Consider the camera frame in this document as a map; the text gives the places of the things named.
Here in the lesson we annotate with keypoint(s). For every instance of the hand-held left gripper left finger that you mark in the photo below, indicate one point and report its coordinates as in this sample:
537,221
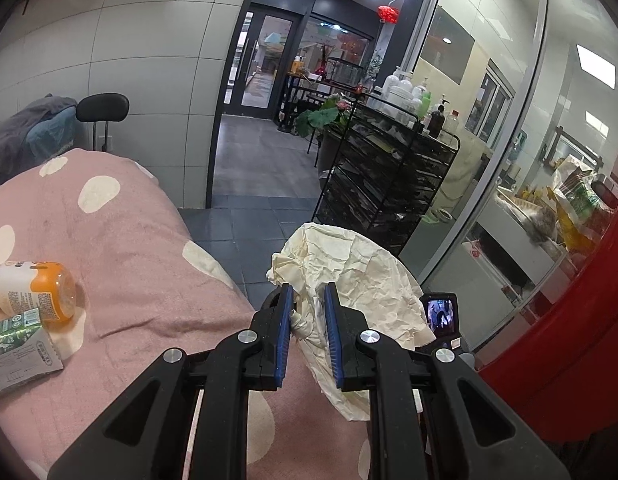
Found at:
284,330

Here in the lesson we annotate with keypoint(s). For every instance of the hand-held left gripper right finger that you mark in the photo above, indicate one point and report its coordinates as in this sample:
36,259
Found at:
331,330

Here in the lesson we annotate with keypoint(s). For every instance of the cream paper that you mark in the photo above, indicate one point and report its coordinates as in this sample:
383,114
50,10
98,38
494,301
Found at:
359,270

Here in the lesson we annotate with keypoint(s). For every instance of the black metal shelf rack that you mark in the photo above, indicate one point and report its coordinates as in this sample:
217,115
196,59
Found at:
389,185

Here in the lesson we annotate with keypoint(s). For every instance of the red glossy object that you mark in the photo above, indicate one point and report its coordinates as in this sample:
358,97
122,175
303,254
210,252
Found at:
579,335

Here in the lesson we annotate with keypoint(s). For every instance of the pink polka dot blanket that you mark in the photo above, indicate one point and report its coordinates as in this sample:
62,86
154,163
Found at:
139,270

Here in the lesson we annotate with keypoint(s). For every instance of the pile of snack bags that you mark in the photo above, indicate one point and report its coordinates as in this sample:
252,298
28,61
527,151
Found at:
574,200

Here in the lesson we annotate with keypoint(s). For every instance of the green leafy plant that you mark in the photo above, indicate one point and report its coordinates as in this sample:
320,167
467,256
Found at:
319,117

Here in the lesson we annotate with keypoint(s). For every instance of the group of toiletry bottles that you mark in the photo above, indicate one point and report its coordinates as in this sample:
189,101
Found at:
404,95

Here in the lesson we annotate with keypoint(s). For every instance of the black metal table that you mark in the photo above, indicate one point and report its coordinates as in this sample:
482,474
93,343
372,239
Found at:
299,95

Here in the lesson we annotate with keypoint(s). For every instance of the orange capped white bottle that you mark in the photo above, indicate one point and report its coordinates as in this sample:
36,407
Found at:
34,287

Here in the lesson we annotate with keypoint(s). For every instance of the green and white packet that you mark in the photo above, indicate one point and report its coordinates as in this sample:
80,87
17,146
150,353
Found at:
14,350

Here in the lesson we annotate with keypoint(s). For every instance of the glass door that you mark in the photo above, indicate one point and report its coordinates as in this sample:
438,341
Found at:
264,60

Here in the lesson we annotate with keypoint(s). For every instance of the black chair back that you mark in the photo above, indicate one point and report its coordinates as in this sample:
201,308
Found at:
103,107

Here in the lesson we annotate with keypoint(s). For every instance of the blue cushion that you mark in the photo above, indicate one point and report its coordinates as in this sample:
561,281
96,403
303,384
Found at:
54,132

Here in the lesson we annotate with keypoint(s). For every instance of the red hanging lantern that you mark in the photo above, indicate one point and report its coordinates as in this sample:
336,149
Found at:
387,14

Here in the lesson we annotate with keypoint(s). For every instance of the grey cloth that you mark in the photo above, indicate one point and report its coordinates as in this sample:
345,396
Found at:
14,135

